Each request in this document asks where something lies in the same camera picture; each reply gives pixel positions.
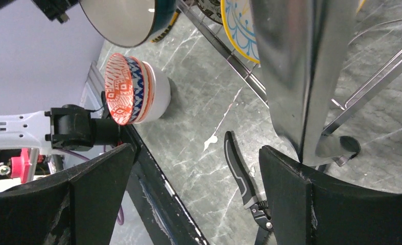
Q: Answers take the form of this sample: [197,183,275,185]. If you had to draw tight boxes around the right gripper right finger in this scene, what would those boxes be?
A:
[259,145,402,244]

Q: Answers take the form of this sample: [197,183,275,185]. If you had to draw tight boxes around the brown floral bowl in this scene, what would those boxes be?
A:
[197,0,223,25]

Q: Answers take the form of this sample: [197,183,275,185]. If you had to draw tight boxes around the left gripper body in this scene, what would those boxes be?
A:
[0,0,80,24]

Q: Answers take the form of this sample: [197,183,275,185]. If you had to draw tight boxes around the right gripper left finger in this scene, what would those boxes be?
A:
[0,143,136,244]

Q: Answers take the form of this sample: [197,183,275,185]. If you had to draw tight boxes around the yellow handled pliers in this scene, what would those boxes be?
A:
[151,9,181,43]

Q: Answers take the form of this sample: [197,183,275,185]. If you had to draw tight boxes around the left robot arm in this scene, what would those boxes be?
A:
[0,39,120,154]

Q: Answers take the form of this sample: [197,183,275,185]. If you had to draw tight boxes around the steel dish rack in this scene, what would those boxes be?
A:
[178,1,402,166]

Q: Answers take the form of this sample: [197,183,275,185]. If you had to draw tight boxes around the red patterned bowl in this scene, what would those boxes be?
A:
[105,53,171,126]

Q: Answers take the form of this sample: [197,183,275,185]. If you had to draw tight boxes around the black pliers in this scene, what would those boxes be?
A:
[224,131,275,244]

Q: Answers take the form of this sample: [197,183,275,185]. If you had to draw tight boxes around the yellow teal patterned bowl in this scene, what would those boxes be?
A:
[220,0,367,65]

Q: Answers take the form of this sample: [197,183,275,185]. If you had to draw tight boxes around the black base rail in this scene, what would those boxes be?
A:
[110,125,209,244]

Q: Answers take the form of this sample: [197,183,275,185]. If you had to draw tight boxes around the teal white bowl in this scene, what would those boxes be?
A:
[79,0,177,48]

